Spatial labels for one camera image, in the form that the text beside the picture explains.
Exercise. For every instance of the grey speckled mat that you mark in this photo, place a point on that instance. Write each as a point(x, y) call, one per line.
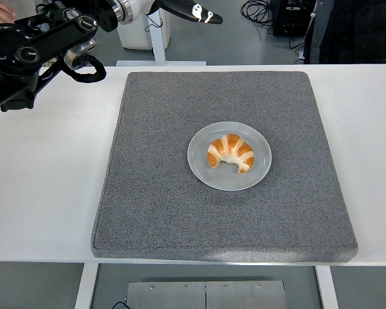
point(212, 219)

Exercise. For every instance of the grey metal plate with screws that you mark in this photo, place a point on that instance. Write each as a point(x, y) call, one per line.
point(180, 296)

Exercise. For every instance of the grey round plate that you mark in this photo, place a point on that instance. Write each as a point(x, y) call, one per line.
point(260, 161)

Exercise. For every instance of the black electronics box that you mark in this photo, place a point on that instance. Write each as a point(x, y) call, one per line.
point(286, 19)

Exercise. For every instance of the white table leg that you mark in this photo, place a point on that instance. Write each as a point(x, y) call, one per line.
point(85, 286)
point(328, 286)

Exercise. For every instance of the orange croissant bread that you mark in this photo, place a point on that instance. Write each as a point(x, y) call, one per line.
point(231, 145)

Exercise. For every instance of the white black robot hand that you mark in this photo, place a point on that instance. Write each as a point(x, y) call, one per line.
point(141, 6)

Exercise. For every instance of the person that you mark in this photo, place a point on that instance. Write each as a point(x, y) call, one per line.
point(354, 32)

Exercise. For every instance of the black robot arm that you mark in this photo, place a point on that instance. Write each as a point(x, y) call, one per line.
point(51, 35)

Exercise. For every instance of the white cabinet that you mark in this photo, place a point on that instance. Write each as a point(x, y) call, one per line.
point(132, 37)

